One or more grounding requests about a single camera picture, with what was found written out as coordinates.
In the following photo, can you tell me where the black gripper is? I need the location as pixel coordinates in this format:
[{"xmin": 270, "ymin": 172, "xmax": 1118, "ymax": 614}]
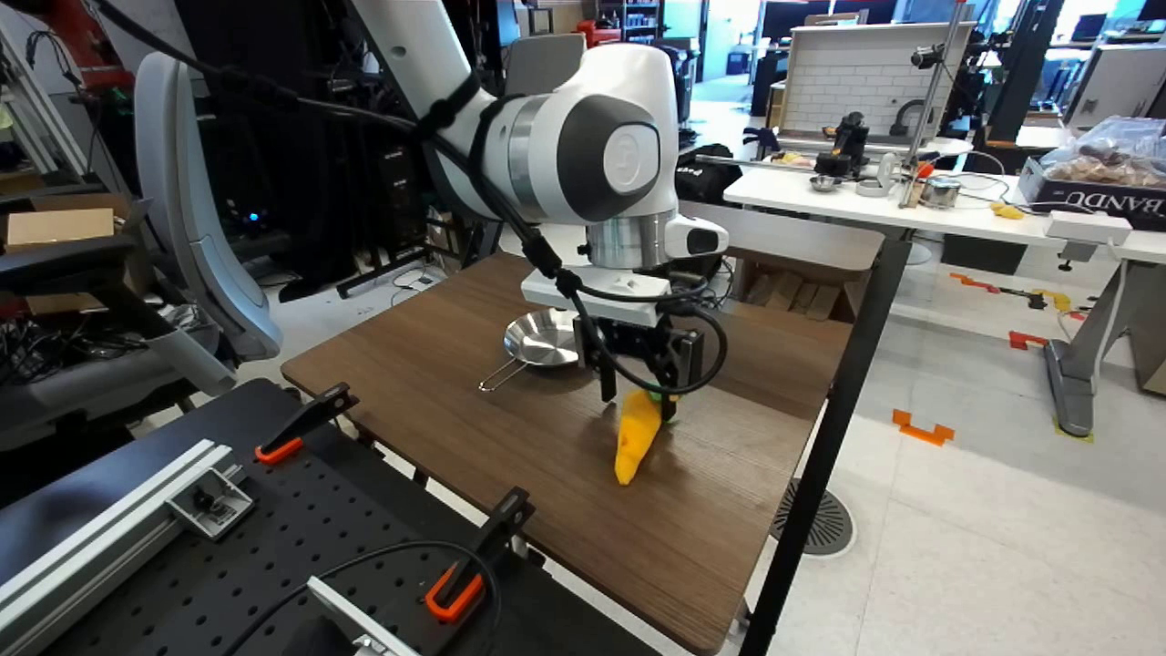
[{"xmin": 521, "ymin": 265, "xmax": 723, "ymax": 401}]

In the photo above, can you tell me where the orange carrot plushie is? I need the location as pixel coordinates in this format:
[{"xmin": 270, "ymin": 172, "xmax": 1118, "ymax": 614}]
[{"xmin": 608, "ymin": 382, "xmax": 678, "ymax": 487}]

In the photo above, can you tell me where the silver metal pan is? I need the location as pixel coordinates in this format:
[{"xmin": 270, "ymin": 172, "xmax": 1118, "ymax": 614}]
[{"xmin": 473, "ymin": 305, "xmax": 591, "ymax": 401}]

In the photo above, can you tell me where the brown cardboard box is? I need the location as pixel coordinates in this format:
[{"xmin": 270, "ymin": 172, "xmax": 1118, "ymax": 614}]
[{"xmin": 731, "ymin": 247, "xmax": 886, "ymax": 320}]

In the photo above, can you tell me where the round floor drain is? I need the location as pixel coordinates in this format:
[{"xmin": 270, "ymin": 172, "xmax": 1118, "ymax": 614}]
[{"xmin": 778, "ymin": 487, "xmax": 857, "ymax": 562}]

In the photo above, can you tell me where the white desk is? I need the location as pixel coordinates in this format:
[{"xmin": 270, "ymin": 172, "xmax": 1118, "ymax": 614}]
[{"xmin": 723, "ymin": 162, "xmax": 1166, "ymax": 440}]

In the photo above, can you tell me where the orange floor tape marker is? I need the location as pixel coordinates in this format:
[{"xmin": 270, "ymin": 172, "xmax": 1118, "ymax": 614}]
[{"xmin": 891, "ymin": 408, "xmax": 959, "ymax": 450}]

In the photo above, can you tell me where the black orange bar clamp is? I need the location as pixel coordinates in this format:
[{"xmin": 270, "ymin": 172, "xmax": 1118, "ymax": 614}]
[
  {"xmin": 252, "ymin": 382, "xmax": 361, "ymax": 469},
  {"xmin": 418, "ymin": 486, "xmax": 541, "ymax": 627}
]

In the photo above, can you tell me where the black desk device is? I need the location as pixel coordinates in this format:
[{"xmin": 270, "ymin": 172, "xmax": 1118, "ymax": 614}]
[{"xmin": 812, "ymin": 108, "xmax": 871, "ymax": 185}]

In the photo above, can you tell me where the small metal cup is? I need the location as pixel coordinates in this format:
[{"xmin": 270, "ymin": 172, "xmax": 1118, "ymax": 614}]
[{"xmin": 923, "ymin": 174, "xmax": 967, "ymax": 213}]

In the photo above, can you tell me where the white pegboard panel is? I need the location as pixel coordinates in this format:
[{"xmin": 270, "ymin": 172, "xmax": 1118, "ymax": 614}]
[{"xmin": 778, "ymin": 20, "xmax": 977, "ymax": 138}]

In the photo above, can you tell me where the black printed snack box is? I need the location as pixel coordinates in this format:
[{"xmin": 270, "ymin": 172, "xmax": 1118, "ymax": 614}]
[{"xmin": 1018, "ymin": 114, "xmax": 1166, "ymax": 235}]

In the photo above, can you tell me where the black perforated breadboard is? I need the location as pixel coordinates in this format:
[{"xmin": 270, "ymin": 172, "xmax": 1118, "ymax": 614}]
[{"xmin": 0, "ymin": 374, "xmax": 668, "ymax": 656}]

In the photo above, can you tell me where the flat tan cardboard piece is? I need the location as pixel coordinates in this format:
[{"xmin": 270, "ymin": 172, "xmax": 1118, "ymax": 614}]
[{"xmin": 4, "ymin": 204, "xmax": 121, "ymax": 253}]

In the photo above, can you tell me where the black metal table frame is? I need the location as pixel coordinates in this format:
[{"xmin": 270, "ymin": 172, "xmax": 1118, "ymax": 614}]
[{"xmin": 740, "ymin": 231, "xmax": 914, "ymax": 656}]

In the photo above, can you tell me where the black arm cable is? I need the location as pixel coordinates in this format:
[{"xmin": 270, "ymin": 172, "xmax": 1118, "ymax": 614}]
[{"xmin": 89, "ymin": 0, "xmax": 618, "ymax": 408}]

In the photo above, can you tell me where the black breadboard cable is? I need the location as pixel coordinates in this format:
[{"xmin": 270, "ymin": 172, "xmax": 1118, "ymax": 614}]
[{"xmin": 221, "ymin": 540, "xmax": 507, "ymax": 656}]

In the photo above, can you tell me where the short aluminium extrusion rail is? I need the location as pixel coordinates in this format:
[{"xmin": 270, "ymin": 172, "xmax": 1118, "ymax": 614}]
[{"xmin": 303, "ymin": 571, "xmax": 418, "ymax": 656}]

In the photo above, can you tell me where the small metal corner bracket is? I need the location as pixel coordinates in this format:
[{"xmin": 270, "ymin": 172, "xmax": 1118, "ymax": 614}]
[{"xmin": 169, "ymin": 463, "xmax": 258, "ymax": 540}]

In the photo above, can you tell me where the long aluminium extrusion rail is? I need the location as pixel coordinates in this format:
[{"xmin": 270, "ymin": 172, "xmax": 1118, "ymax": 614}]
[{"xmin": 0, "ymin": 438, "xmax": 237, "ymax": 656}]

